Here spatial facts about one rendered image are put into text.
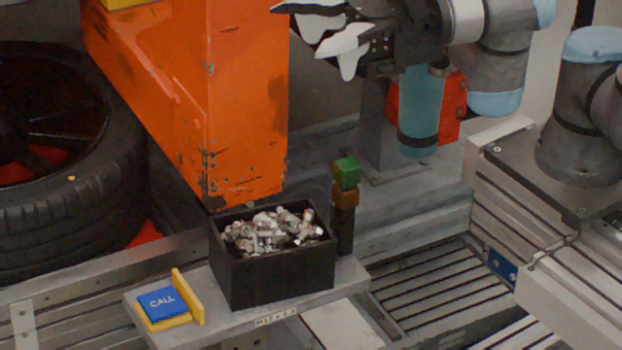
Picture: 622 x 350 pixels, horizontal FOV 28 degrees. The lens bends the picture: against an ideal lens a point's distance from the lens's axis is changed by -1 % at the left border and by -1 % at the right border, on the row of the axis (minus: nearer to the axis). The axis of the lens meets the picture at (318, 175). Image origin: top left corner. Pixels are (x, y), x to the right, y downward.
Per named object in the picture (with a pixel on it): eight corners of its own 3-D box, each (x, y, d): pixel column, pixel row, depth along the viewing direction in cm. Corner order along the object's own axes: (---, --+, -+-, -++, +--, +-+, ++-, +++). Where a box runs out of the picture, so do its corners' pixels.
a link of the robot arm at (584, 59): (602, 82, 204) (615, 8, 196) (648, 126, 194) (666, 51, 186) (537, 94, 200) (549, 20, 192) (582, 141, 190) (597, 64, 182)
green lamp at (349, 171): (350, 172, 232) (351, 155, 229) (362, 184, 229) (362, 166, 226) (331, 178, 230) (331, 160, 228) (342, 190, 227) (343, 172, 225)
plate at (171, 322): (174, 293, 229) (174, 289, 228) (192, 320, 223) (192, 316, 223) (133, 306, 226) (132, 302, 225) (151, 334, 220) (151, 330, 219)
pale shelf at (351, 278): (327, 237, 248) (328, 225, 246) (371, 289, 236) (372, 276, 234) (121, 304, 230) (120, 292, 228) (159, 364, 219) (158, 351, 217)
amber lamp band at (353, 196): (349, 193, 235) (350, 176, 232) (360, 206, 232) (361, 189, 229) (329, 199, 233) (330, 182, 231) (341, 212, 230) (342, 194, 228)
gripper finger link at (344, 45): (336, 98, 146) (376, 69, 153) (336, 51, 143) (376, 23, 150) (314, 92, 147) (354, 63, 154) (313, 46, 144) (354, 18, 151)
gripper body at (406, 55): (362, 82, 154) (451, 65, 157) (362, 17, 149) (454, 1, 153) (338, 58, 160) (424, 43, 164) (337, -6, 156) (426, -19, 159)
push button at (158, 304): (172, 293, 228) (172, 283, 227) (189, 316, 223) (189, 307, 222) (136, 304, 225) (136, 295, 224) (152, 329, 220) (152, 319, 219)
